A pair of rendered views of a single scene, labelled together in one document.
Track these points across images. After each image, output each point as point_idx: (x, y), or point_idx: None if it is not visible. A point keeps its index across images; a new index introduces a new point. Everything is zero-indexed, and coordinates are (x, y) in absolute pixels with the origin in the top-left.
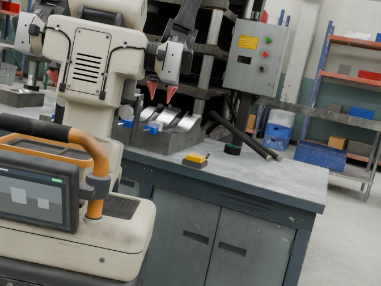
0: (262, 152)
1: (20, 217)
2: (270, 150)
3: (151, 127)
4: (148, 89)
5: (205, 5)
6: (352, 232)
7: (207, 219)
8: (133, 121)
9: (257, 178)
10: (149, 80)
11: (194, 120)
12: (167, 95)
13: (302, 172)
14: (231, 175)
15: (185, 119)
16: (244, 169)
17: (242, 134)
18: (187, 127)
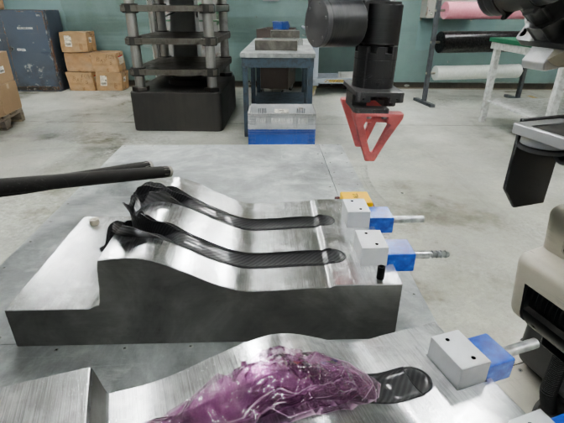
0: (158, 169)
1: None
2: (132, 164)
3: (389, 210)
4: (390, 135)
5: None
6: None
7: None
8: (555, 161)
9: (315, 173)
10: (388, 112)
11: (196, 184)
12: (374, 124)
13: (195, 156)
14: (346, 185)
15: (197, 195)
16: (285, 183)
17: (91, 171)
18: (232, 201)
